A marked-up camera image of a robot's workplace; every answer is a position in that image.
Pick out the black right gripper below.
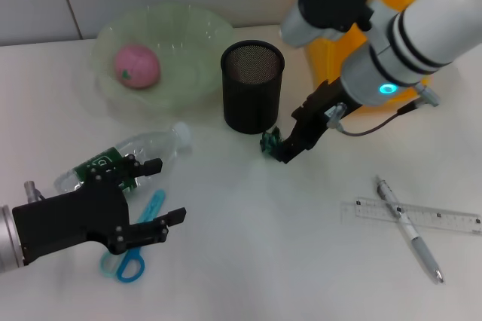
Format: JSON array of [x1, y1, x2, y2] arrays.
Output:
[[273, 78, 359, 165]]

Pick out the translucent green plastic fruit plate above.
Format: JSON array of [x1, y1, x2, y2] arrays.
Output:
[[89, 1, 233, 112]]

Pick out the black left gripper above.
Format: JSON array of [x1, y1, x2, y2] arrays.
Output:
[[11, 154, 188, 266]]

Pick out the right wrist cable with plug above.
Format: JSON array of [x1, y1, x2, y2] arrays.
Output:
[[324, 85, 441, 138]]

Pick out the pink peach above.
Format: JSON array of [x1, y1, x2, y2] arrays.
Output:
[[114, 44, 162, 90]]

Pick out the clear plastic ruler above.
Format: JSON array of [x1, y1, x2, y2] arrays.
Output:
[[340, 196, 482, 237]]

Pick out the black mesh pen holder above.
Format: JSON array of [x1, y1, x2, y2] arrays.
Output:
[[220, 40, 286, 136]]

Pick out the blue scissors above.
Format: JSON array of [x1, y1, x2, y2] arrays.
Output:
[[99, 188, 167, 283]]

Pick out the clear water bottle green label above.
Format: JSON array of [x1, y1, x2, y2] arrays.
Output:
[[53, 121, 194, 202]]

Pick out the yellow plastic bin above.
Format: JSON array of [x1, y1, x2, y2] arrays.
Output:
[[300, 0, 432, 112]]

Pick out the wrist cable with plug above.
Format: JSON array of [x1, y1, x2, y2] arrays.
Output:
[[23, 180, 46, 202], [324, 85, 441, 138]]

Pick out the silver white pen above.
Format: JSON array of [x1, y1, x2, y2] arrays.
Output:
[[375, 175, 446, 285]]

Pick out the left wrist cable with plug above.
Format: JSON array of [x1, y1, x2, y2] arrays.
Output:
[[23, 180, 46, 202]]

